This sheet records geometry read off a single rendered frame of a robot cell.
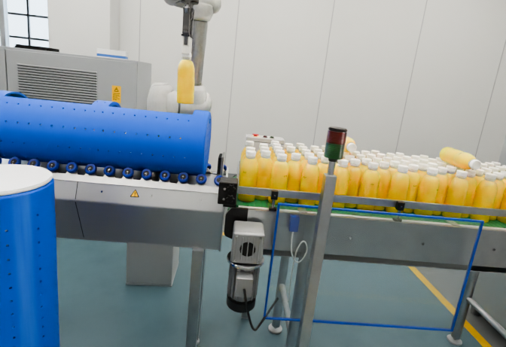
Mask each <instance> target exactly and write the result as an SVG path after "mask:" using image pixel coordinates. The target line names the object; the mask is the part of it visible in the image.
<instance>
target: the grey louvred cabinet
mask: <svg viewBox="0 0 506 347"><path fill-rule="evenodd" d="M150 88H151V63H147V62H140V61H135V60H128V59H114V58H107V57H100V56H87V55H79V54H72V53H59V52H52V51H44V50H31V49H24V48H17V47H3V46H0V90H6V91H14V92H19V93H22V94H24V95H25V96H27V97H28V98H29V99H42V100H50V101H58V102H72V103H80V104H88V105H92V104H93V103H94V102H95V101H97V100H102V101H110V102H117V103H118V104H119V105H120V106H121V107H122V108H132V109H140V110H147V97H148V92H149V90H150Z"/></svg>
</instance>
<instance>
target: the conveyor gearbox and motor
mask: <svg viewBox="0 0 506 347"><path fill-rule="evenodd" d="M264 237H265V235H264V225H263V224H262V223H259V222H250V221H234V223H233V238H232V246H231V251H230V252H229V253H228V254H227V262H228V263H229V264H230V267H229V275H228V283H227V306H228V307H229V308H230V309H231V310H233V311H234V312H239V313H244V312H247V315H248V321H249V324H250V326H251V328H252V330H253V331H256V330H257V329H258V328H259V327H260V326H261V324H262V323H263V322H264V320H265V318H266V317H267V316H264V317H263V319H262V320H261V322H260V323H259V325H258V326H257V327H256V328H254V327H253V325H252V322H251V317H250V314H249V311H251V310H253V308H254V307H255V300H256V295H257V291H258V279H259V273H260V267H261V266H263V264H264V256H263V249H264Z"/></svg>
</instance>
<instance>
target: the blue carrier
mask: <svg viewBox="0 0 506 347"><path fill-rule="evenodd" d="M63 127H64V128H63ZM85 129H86V130H85ZM103 130H104V132H103ZM211 130H212V116H211V113H210V111H200V110H195V111H194V113H193V114H178V113H170V112H162V111H148V110H140V109H132V108H122V107H121V106H120V105H119V104H118V103H117V102H110V101H102V100H97V101H95V102H94V103H93V104H92V105H88V104H80V103H72V102H58V101H50V100H42V99H29V98H28V97H27V96H25V95H24V94H22V93H19V92H14V91H6V90H0V157H1V158H2V159H10V158H12V157H19V158H20V159H21V160H27V161H30V160H31V159H37V160H39V161H40V162H44V163H48V162H50V161H51V160H55V161H57V162H58V163H61V164H68V163H70V162H74V163H77V164H78V166H86V165H88V164H94V165H95V166H96V167H102V168H105V167H106V166H113V167H114V168H115V169H125V168H126V167H130V168H132V169H133V170H136V171H142V170H144V169H150V170H151V171H152V172H162V171H164V170H166V171H168V172H169V173H170V174H179V173H181V172H186V173H187V174H188V175H195V176H198V175H199V174H204V175H205V174H206V170H207V166H208V161H209V150H210V141H211ZM114 131H115V132H114ZM125 132H126V134H125ZM158 136H159V137H158ZM169 137H170V138H169ZM180 138H181V139H180ZM130 152H131V153H130ZM152 154H153V155H152Z"/></svg>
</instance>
